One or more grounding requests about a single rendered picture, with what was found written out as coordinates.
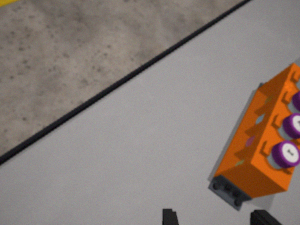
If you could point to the black table edge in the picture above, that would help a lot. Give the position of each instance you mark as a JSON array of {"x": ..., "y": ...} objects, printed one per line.
[{"x": 11, "y": 153}]

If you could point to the orange test tube rack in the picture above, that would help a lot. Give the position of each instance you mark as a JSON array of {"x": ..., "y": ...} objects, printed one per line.
[{"x": 255, "y": 176}]

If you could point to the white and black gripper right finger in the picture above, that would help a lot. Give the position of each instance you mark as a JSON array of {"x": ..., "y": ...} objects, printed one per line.
[{"x": 262, "y": 217}]

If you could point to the purple screw cap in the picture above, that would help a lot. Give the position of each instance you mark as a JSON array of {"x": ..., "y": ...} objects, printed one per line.
[
  {"x": 291, "y": 125},
  {"x": 286, "y": 154},
  {"x": 296, "y": 100}
]

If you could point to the light grey tray panel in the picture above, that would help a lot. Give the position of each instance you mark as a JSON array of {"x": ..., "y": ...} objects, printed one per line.
[{"x": 297, "y": 62}]

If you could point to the dark grey metal bracket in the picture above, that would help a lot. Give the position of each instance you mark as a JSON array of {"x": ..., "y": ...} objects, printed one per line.
[{"x": 228, "y": 195}]

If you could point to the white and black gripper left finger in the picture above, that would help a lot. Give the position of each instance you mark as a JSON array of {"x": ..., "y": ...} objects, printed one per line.
[{"x": 169, "y": 217}]

